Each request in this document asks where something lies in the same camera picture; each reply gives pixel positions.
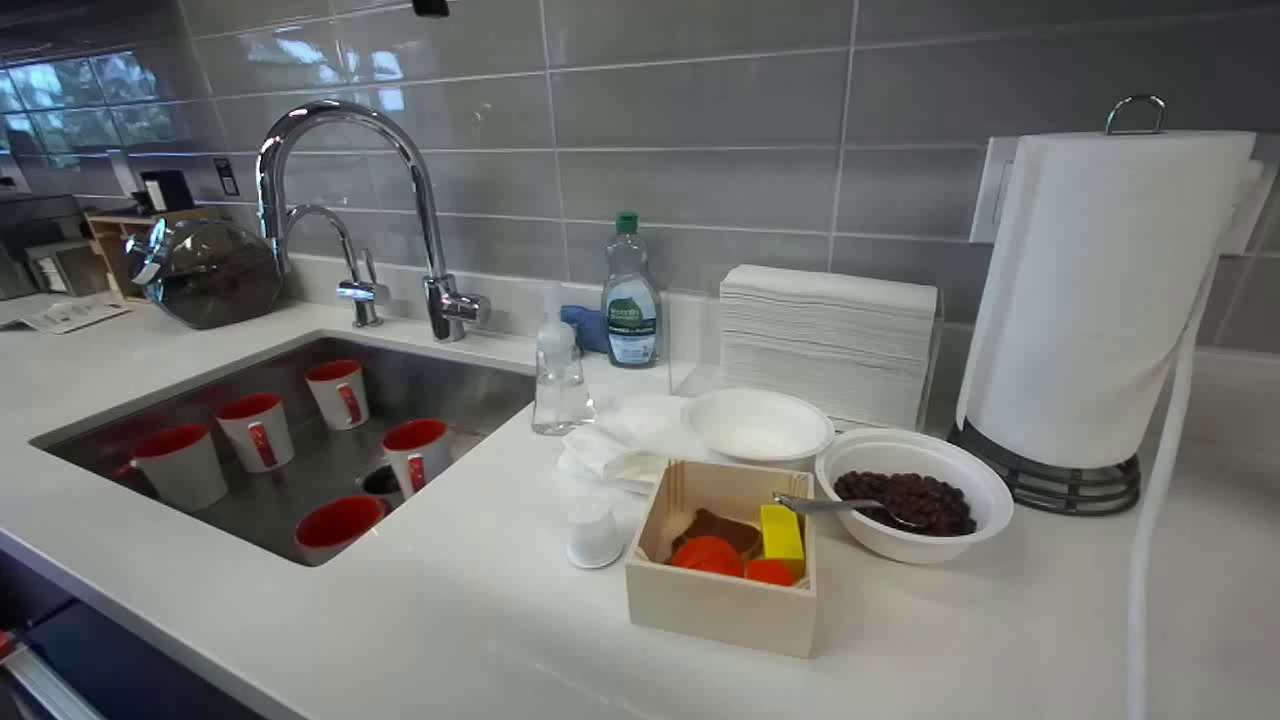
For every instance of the dark blue cabinet front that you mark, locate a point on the dark blue cabinet front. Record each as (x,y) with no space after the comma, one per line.
(123,674)

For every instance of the empty white bowl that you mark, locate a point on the empty white bowl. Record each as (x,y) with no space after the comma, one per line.
(760,425)

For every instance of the square wooden box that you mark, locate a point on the square wooden box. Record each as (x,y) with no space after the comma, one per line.
(722,615)

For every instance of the small clear plastic bottle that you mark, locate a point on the small clear plastic bottle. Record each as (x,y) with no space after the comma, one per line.
(558,393)

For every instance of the green dish soap bottle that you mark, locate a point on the green dish soap bottle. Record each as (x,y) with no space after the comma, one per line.
(628,320)

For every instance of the blue sponge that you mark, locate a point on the blue sponge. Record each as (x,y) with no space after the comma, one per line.
(581,329)

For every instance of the stainless steel sink basin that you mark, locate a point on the stainless steel sink basin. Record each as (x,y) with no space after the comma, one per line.
(461,402)

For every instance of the white paper towel roll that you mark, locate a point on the white paper towel roll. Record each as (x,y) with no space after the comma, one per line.
(1092,294)

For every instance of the small chrome water tap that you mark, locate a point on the small chrome water tap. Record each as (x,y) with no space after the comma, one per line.
(361,291)

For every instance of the dark glossy bag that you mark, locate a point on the dark glossy bag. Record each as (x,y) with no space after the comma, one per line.
(213,275)

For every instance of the clear plastic cup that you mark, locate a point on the clear plastic cup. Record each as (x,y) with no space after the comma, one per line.
(594,537)

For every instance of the chrome gooseneck kitchen tap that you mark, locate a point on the chrome gooseneck kitchen tap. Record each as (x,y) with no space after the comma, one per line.
(453,310)

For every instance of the dark brown coffee beans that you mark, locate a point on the dark brown coffee beans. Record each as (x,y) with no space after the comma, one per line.
(923,505)

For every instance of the metal spoon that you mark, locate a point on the metal spoon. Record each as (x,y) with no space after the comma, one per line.
(813,505)

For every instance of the orange toy ball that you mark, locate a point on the orange toy ball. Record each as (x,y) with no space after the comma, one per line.
(704,555)
(769,572)

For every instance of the brown toy piece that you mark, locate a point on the brown toy piece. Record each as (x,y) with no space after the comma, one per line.
(722,525)

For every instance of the printed paper sheet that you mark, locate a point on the printed paper sheet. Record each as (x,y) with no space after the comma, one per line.
(65,313)

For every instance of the wooden frame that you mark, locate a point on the wooden frame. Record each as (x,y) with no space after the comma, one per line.
(114,230)

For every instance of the white mug red inside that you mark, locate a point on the white mug red inside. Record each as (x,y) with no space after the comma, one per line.
(419,466)
(186,476)
(252,441)
(333,525)
(339,402)

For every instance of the yellow toy block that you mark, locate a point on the yellow toy block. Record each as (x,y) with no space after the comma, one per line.
(781,534)

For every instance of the white bowl holding beans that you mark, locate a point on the white bowl holding beans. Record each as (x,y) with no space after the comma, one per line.
(866,530)

